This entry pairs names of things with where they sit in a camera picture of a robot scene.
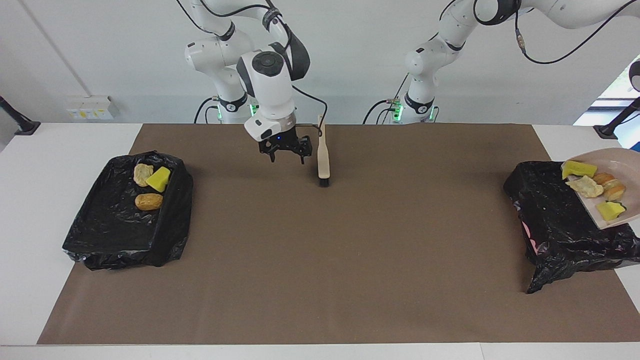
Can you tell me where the black clamp stand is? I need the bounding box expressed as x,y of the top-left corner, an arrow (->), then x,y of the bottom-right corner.
593,97 -> 640,140
0,96 -> 42,136

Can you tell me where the brown table mat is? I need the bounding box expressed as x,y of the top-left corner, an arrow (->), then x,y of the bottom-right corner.
37,123 -> 640,345

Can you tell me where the small yellow sponge piece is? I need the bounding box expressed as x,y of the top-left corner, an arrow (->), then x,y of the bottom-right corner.
596,200 -> 627,222

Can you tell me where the white wall socket box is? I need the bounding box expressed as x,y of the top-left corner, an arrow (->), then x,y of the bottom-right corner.
66,95 -> 119,121

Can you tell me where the black right base cable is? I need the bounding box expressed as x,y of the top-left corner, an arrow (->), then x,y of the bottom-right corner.
194,97 -> 271,125

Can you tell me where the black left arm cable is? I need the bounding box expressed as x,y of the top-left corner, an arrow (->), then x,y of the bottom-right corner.
515,0 -> 640,65

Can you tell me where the pale beige bread piece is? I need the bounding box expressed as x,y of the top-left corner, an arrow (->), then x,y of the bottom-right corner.
133,163 -> 155,188

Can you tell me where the beige grey foam chunk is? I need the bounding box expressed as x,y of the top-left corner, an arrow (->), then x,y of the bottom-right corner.
565,175 -> 605,198

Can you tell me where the notched yellow sponge piece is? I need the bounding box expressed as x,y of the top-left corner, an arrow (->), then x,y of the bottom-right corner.
561,160 -> 598,180

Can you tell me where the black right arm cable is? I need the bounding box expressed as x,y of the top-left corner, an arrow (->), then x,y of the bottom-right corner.
175,0 -> 329,138

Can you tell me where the yellow sponge chunk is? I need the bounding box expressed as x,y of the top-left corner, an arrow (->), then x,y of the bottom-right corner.
145,166 -> 171,193

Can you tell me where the pink bin with black bag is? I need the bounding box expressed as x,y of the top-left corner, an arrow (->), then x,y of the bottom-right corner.
503,160 -> 640,294

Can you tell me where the beige brush with black bristles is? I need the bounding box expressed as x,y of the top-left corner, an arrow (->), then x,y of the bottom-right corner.
317,114 -> 331,188

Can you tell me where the black left base cable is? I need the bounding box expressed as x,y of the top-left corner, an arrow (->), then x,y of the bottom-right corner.
363,72 -> 412,125

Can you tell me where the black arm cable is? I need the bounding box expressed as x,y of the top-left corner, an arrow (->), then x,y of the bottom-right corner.
175,0 -> 329,138
515,0 -> 640,65

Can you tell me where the black base cable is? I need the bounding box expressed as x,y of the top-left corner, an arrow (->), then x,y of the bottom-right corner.
194,97 -> 271,125
363,72 -> 412,125

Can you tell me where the orange white bread slice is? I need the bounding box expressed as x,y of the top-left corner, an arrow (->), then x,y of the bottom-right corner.
592,172 -> 627,202

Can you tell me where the brown bread roll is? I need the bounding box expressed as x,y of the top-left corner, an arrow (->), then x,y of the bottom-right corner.
135,193 -> 164,211

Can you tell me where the beige plastic dustpan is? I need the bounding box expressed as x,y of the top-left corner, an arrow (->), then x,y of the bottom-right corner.
561,147 -> 640,230

